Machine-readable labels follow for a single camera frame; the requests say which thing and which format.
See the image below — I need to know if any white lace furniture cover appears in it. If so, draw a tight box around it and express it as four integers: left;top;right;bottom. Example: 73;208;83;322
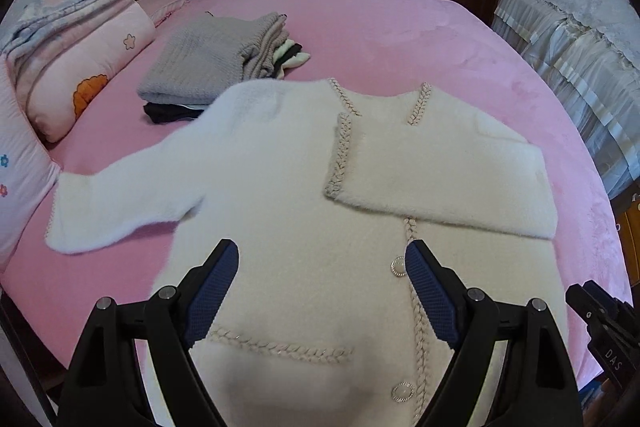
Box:
491;0;640;198

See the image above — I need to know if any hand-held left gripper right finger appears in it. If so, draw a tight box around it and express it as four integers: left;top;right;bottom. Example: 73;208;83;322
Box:
404;238;586;427

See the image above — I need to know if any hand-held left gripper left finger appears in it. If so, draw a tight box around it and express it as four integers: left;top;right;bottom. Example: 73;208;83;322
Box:
56;238;240;427

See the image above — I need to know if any pink flower quilt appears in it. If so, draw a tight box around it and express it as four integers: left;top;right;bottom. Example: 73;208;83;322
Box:
7;0;157;144

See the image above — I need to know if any pink flower pillow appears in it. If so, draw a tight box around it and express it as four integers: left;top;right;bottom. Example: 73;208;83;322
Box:
0;57;60;268

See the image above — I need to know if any cream folded garment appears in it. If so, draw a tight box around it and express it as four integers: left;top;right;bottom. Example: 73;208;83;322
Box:
272;46;307;72

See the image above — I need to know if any white fluffy cardigan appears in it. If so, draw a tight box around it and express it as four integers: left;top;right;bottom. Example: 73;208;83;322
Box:
45;78;568;427

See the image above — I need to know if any pink bed cover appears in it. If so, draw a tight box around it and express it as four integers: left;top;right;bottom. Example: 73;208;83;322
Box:
0;0;636;410

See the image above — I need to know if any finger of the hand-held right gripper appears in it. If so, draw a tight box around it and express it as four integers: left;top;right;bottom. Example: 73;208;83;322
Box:
565;279;632;333

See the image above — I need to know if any wooden cabinet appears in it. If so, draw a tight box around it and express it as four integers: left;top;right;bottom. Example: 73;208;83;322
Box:
612;192;640;288

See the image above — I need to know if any blue floral folded blanket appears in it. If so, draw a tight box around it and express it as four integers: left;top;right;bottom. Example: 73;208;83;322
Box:
0;0;137;52

